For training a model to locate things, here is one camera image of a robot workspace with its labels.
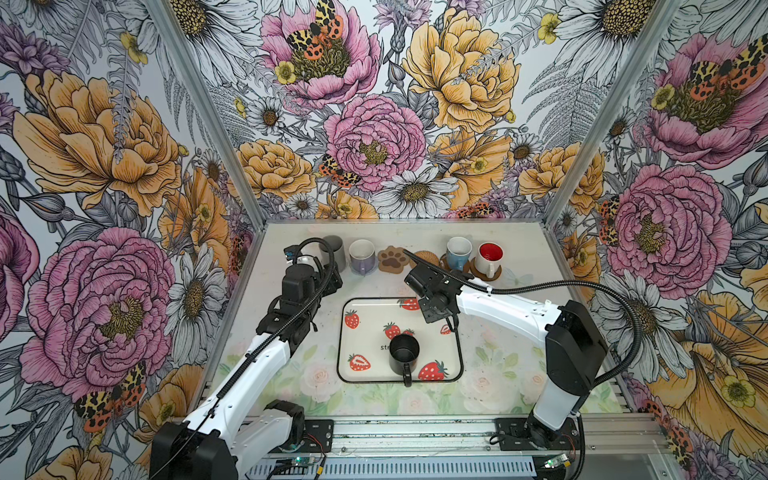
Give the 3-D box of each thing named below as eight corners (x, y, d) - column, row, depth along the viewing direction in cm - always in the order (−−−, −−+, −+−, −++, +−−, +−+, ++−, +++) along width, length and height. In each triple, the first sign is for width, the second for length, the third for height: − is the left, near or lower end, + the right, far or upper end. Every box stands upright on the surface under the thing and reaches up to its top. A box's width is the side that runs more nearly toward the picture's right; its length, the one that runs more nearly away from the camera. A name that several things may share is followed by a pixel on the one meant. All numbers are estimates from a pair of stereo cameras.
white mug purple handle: (363, 282, 106) (361, 266, 99) (346, 263, 111) (343, 247, 104) (383, 269, 109) (382, 253, 102) (365, 251, 115) (363, 235, 108)
